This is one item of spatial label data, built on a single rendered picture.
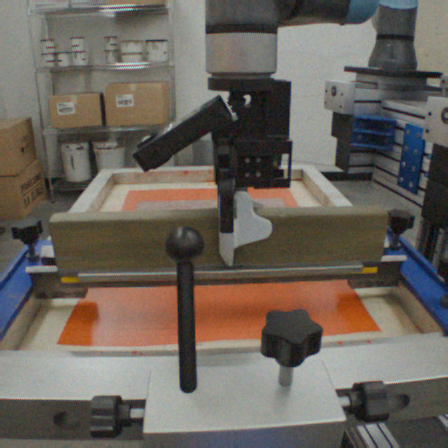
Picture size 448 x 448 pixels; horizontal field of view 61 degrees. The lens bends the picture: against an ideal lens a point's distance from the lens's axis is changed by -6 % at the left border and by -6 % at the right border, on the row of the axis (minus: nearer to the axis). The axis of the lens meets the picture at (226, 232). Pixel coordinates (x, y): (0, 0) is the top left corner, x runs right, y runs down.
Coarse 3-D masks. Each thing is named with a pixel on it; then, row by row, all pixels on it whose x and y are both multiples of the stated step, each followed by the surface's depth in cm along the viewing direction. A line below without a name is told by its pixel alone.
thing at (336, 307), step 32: (256, 192) 101; (288, 192) 102; (224, 288) 60; (256, 288) 60; (288, 288) 60; (320, 288) 60; (224, 320) 53; (256, 320) 53; (320, 320) 53; (352, 320) 53
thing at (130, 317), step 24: (144, 192) 102; (168, 192) 101; (192, 192) 101; (96, 288) 60; (120, 288) 60; (144, 288) 60; (168, 288) 60; (216, 288) 60; (72, 312) 54; (96, 312) 54; (120, 312) 55; (144, 312) 55; (168, 312) 55; (216, 312) 55; (72, 336) 50; (96, 336) 50; (120, 336) 50; (144, 336) 50; (168, 336) 50; (216, 336) 50
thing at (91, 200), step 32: (96, 192) 91; (320, 192) 93; (32, 320) 52; (416, 320) 51; (0, 352) 41; (32, 352) 41; (64, 352) 42; (96, 352) 42; (128, 352) 42; (160, 352) 42; (224, 352) 42; (256, 352) 42
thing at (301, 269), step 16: (80, 272) 47; (96, 272) 48; (112, 272) 48; (128, 272) 48; (144, 272) 48; (160, 272) 48; (208, 272) 48; (224, 272) 48; (240, 272) 48; (256, 272) 48; (272, 272) 48; (288, 272) 49; (304, 272) 49; (320, 272) 49; (336, 272) 49; (352, 272) 49
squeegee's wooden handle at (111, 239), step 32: (64, 224) 46; (96, 224) 46; (128, 224) 46; (160, 224) 46; (192, 224) 47; (288, 224) 47; (320, 224) 48; (352, 224) 48; (384, 224) 48; (64, 256) 47; (96, 256) 48; (128, 256) 48; (160, 256) 48; (256, 256) 49; (288, 256) 49; (320, 256) 50; (352, 256) 50
